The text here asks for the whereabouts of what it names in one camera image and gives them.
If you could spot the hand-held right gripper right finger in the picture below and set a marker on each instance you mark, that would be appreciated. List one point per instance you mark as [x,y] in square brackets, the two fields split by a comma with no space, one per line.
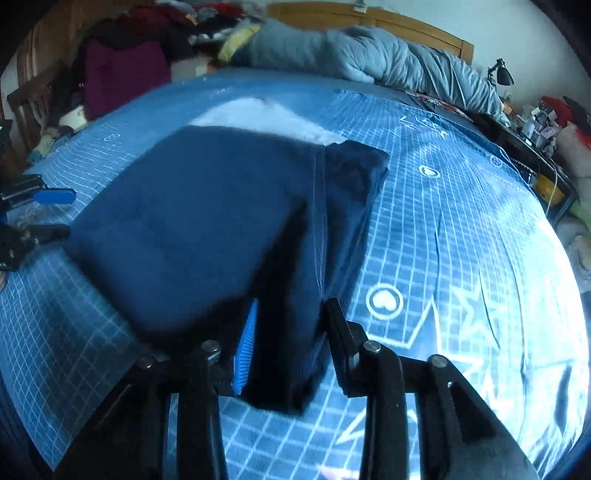
[339,341]

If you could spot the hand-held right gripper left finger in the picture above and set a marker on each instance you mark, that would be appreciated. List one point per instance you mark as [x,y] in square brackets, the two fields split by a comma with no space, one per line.
[244,350]

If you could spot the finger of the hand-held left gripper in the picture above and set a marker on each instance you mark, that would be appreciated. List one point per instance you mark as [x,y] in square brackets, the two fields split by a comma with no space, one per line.
[55,196]
[48,232]

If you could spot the navy and white shirt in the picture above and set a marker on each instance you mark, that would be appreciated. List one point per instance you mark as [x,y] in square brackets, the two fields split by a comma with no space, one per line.
[194,207]

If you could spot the pile of dark clothes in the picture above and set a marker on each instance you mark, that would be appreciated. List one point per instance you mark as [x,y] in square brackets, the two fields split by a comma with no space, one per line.
[161,23]

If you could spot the wooden chair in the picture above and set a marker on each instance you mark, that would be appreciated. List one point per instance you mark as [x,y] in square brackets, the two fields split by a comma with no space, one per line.
[32,106]

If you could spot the purple cloth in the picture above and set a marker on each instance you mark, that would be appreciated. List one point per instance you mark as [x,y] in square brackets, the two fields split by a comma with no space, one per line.
[124,78]

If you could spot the blue grid bed sheet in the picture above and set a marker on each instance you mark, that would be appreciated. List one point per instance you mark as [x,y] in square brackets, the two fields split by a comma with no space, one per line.
[461,258]

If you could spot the white box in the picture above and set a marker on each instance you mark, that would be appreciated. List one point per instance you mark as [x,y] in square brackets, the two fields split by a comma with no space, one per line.
[191,69]

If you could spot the yellow green pillow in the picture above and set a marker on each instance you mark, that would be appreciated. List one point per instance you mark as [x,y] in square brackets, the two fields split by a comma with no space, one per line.
[238,44]

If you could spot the red and black printed cloth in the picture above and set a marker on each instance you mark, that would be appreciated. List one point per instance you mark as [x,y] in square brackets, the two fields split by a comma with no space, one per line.
[438,104]

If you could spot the grey quilt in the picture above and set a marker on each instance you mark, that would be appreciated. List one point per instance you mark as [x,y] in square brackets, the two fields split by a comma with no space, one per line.
[392,55]

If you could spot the small bottles on nightstand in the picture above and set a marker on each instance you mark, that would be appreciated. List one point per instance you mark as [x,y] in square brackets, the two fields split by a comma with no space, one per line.
[535,124]

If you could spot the black desk lamp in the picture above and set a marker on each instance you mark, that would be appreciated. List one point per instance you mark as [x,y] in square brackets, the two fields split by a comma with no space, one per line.
[502,73]

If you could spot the red plush toy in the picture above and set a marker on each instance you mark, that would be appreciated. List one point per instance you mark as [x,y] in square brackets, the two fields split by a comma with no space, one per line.
[570,120]

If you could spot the wooden headboard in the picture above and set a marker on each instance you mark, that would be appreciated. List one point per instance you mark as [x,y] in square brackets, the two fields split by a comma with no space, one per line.
[415,27]

